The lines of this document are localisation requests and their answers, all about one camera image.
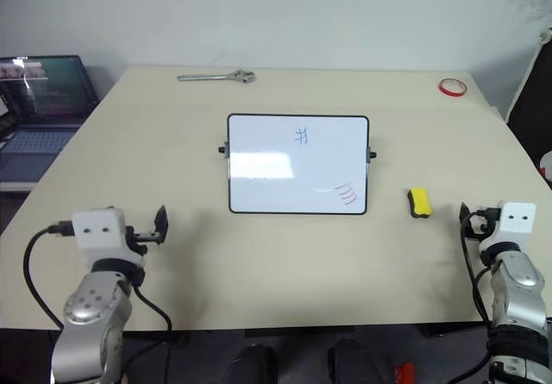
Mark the small black-framed whiteboard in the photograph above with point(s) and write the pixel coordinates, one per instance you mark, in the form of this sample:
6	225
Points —
276	185

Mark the red object beside panel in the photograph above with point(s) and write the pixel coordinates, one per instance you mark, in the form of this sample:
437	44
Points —
547	166

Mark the red tape roll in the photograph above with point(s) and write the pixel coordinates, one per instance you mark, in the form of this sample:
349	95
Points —
444	91

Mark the black panel with white edge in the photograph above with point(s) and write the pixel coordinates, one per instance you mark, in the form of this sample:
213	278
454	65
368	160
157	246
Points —
535	99

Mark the silver adjustable wrench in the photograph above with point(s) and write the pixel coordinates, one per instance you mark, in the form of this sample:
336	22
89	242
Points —
207	77

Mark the small red object on floor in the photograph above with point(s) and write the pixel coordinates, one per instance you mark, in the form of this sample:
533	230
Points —
405	372

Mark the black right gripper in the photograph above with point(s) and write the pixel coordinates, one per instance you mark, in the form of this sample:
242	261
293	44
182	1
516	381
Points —
485	222

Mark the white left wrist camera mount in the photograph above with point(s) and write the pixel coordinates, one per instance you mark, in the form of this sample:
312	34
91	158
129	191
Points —
101	231

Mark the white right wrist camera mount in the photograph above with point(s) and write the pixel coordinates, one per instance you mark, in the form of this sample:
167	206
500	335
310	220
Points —
515	222

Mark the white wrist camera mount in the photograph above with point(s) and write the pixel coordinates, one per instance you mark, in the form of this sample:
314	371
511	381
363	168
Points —
101	231
515	222

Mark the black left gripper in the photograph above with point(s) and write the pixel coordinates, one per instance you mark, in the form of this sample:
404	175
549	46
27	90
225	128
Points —
140	238

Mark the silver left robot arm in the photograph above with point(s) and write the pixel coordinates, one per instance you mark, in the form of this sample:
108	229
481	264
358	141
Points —
90	302

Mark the yellow and black eraser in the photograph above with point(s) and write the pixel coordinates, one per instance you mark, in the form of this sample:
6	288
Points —
419	200

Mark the open laptop computer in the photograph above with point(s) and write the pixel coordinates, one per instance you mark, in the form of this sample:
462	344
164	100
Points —
47	95

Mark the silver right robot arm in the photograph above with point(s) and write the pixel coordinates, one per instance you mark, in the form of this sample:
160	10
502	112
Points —
517	280

